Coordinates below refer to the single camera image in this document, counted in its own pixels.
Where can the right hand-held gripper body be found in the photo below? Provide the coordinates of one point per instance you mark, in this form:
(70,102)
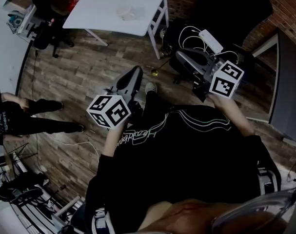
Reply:
(223,82)

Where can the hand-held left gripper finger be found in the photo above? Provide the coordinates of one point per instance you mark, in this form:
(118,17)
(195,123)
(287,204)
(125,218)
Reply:
(138,79)
(125,80)

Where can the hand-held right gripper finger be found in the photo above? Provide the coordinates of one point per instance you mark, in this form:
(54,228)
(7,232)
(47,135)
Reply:
(197,53)
(186,62)

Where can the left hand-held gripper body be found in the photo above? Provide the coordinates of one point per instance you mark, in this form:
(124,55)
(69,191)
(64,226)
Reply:
(108,111)

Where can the person's left forearm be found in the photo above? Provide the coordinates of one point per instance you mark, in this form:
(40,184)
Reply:
(111,140)

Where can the person's right forearm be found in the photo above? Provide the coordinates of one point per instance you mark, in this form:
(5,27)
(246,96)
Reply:
(235,116)

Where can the person's white shoe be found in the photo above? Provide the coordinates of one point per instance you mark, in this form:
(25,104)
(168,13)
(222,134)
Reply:
(150,87)

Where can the white power strip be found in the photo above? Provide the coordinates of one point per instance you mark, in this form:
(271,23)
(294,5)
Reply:
(211,41)

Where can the person's black trouser leg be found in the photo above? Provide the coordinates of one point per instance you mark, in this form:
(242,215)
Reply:
(155,103)

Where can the black swivel chair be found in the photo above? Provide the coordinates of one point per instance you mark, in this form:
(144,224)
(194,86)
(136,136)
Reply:
(230,11)

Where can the grey table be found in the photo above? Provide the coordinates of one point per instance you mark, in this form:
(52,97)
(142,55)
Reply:
(289,86)

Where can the white table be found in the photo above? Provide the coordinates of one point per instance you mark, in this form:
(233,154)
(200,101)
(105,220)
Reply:
(108,6)

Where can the person's black sweater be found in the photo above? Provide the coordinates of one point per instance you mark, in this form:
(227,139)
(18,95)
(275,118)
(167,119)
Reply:
(182,160)

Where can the red bag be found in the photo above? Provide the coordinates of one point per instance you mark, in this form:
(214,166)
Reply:
(75,3)

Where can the black tripod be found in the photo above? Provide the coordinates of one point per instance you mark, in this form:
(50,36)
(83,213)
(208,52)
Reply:
(18,152)

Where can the black office chair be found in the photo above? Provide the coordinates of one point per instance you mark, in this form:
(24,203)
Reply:
(47,13)

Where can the black white patterned box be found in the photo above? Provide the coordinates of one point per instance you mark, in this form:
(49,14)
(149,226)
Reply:
(32,30)

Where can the black sneaker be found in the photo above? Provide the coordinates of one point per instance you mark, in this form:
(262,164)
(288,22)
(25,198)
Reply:
(30,194)

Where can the white desk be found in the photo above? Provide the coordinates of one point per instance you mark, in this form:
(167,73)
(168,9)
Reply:
(4,57)

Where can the teal white device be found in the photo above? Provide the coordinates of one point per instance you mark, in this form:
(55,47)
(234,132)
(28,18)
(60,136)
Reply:
(14,21)

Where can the clear eyeglasses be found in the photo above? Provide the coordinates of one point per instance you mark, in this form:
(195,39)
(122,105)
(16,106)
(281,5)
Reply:
(260,211)

